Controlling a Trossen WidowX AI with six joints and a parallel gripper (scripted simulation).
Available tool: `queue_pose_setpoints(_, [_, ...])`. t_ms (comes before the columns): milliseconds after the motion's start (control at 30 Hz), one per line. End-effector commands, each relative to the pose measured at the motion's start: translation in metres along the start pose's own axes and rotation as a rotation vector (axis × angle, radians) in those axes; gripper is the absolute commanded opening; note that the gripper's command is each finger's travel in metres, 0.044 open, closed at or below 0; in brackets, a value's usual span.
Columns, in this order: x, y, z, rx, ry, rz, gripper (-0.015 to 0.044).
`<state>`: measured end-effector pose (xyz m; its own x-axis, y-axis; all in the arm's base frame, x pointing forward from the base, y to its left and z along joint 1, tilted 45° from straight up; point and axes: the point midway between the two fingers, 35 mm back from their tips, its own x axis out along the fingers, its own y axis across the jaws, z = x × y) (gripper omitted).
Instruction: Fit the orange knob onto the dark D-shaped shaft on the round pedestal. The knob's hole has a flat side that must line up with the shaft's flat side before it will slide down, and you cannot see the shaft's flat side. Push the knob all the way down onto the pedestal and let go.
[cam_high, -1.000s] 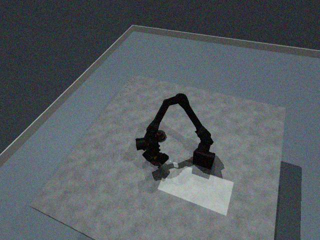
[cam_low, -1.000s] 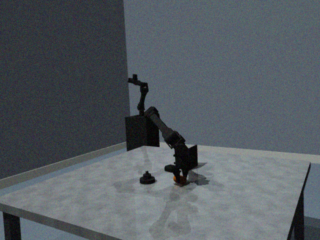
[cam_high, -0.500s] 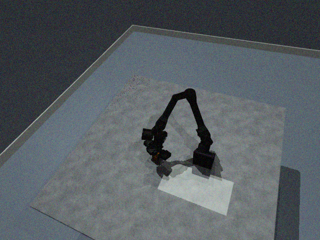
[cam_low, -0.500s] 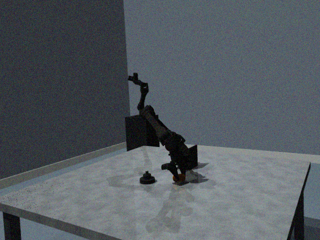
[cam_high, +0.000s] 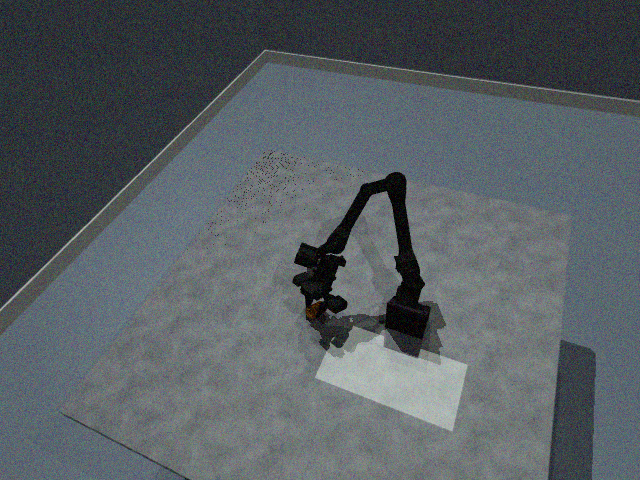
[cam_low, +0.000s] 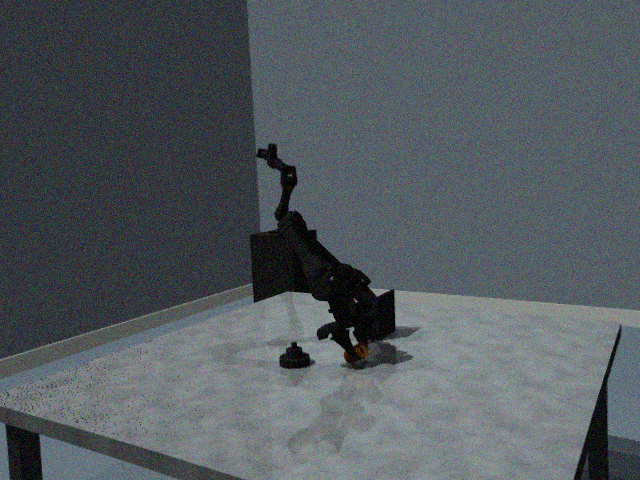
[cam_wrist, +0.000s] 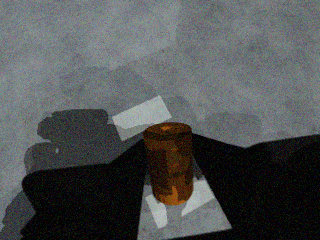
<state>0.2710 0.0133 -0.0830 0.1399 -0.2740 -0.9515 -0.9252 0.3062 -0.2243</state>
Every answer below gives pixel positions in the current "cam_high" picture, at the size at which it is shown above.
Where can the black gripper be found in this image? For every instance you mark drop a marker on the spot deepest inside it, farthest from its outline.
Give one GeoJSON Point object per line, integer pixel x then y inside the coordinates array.
{"type": "Point", "coordinates": [334, 304]}

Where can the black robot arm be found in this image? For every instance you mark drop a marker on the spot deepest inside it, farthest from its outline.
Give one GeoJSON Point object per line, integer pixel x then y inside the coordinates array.
{"type": "Point", "coordinates": [408, 292]}

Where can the orange knob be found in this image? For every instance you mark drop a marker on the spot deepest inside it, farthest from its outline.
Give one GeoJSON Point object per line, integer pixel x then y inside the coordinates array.
{"type": "Point", "coordinates": [311, 311]}

